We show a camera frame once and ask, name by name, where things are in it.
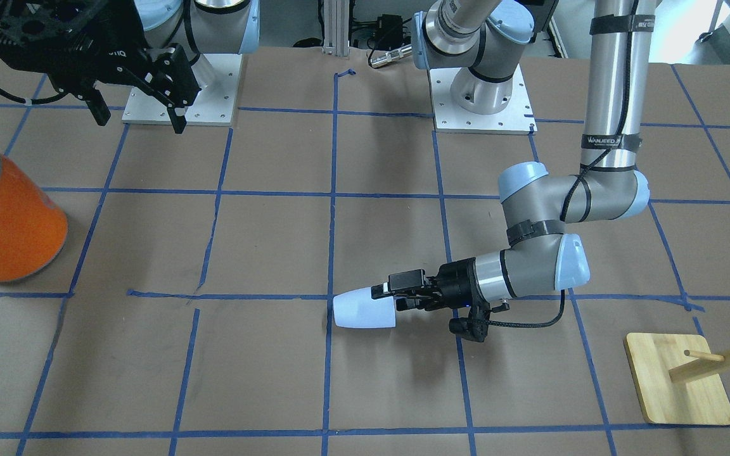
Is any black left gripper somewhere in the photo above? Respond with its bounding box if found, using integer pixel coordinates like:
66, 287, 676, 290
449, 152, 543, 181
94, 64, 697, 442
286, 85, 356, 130
370, 258, 486, 312

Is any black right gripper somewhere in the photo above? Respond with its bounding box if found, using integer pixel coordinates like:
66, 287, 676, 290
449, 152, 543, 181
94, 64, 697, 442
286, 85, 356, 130
0, 1, 201, 134

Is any light blue plastic cup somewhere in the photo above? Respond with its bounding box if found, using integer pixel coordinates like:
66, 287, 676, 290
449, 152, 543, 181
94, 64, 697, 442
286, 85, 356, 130
333, 288, 397, 329

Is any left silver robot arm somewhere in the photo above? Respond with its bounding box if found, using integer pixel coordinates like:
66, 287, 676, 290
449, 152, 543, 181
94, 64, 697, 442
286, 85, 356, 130
367, 1, 658, 310

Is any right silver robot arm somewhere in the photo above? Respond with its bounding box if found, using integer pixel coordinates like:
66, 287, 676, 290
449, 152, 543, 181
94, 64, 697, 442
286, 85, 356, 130
0, 1, 260, 134

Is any orange bin with grey lid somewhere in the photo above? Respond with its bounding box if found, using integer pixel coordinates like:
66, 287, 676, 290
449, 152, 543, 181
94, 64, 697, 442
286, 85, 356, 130
0, 153, 68, 282

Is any wooden mug tree stand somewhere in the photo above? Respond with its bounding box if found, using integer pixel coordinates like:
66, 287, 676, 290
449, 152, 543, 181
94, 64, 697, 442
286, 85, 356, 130
623, 332, 730, 426

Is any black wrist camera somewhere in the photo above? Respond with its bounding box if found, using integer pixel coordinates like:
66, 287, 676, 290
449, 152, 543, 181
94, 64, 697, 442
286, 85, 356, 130
449, 302, 509, 343

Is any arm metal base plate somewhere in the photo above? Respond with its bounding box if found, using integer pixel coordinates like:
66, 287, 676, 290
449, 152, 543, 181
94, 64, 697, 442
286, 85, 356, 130
122, 54, 244, 127
428, 66, 538, 135

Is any aluminium frame post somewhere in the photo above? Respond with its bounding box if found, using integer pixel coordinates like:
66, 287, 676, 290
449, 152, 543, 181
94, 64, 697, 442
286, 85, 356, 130
321, 0, 351, 60

